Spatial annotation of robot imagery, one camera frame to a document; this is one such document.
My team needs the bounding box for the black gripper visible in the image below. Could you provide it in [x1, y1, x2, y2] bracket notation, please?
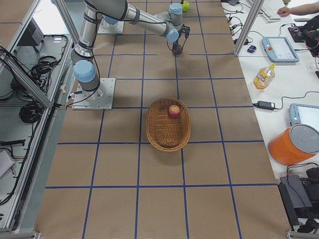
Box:
[172, 41, 182, 54]

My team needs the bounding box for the green apple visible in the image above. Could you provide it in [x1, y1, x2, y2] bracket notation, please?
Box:
[181, 0, 190, 12]

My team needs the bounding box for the red yellow apple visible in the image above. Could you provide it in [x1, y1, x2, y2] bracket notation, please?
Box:
[167, 105, 181, 119]

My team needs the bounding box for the wicker basket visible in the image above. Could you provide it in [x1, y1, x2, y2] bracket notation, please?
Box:
[146, 98, 191, 152]

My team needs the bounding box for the person's hand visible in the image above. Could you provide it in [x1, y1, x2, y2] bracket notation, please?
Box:
[277, 6, 291, 17]

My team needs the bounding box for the orange drink bottle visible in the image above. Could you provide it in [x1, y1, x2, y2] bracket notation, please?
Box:
[253, 64, 276, 90]

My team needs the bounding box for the white keyboard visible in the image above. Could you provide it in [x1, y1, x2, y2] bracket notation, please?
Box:
[260, 4, 281, 22]

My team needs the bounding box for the teach pendant tablet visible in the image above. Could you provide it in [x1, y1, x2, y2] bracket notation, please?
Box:
[262, 37, 300, 63]

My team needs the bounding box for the black power adapter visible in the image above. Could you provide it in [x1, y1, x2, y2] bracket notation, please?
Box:
[253, 101, 276, 111]

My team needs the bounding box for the orange bucket grey lid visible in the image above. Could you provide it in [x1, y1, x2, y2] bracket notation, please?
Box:
[268, 124, 319, 166]

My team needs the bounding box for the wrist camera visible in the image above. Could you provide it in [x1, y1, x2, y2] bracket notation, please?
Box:
[183, 25, 190, 38]

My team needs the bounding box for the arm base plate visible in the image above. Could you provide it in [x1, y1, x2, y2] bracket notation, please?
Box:
[71, 78, 116, 110]
[98, 18, 124, 35]

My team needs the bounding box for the aluminium frame post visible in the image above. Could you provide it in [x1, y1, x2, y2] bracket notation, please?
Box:
[233, 0, 264, 57]

